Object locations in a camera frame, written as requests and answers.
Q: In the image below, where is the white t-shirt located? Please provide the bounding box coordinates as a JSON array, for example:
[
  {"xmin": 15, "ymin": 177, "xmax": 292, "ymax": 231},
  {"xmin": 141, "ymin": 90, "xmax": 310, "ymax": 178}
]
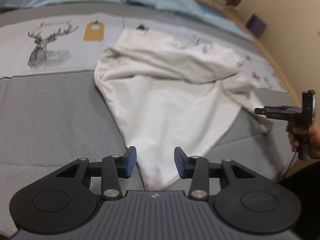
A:
[{"xmin": 94, "ymin": 28, "xmax": 262, "ymax": 191}]

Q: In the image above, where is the person's right hand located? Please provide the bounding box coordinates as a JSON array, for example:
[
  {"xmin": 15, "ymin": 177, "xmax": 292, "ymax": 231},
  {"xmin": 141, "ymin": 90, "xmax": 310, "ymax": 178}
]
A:
[{"xmin": 286, "ymin": 124, "xmax": 319, "ymax": 160}]

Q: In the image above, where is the purple box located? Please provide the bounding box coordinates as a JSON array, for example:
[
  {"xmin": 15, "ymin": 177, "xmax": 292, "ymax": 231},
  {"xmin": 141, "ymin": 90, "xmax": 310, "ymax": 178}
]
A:
[{"xmin": 245, "ymin": 14, "xmax": 267, "ymax": 38}]

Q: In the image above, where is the grey printed bed cover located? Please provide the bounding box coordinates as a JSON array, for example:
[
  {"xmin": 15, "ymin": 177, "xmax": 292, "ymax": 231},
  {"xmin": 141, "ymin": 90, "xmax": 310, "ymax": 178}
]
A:
[{"xmin": 1, "ymin": 3, "xmax": 292, "ymax": 237}]

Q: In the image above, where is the wooden bed frame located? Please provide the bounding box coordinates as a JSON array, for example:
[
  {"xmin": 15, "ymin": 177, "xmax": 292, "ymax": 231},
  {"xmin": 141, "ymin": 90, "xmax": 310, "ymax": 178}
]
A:
[{"xmin": 195, "ymin": 0, "xmax": 301, "ymax": 106}]

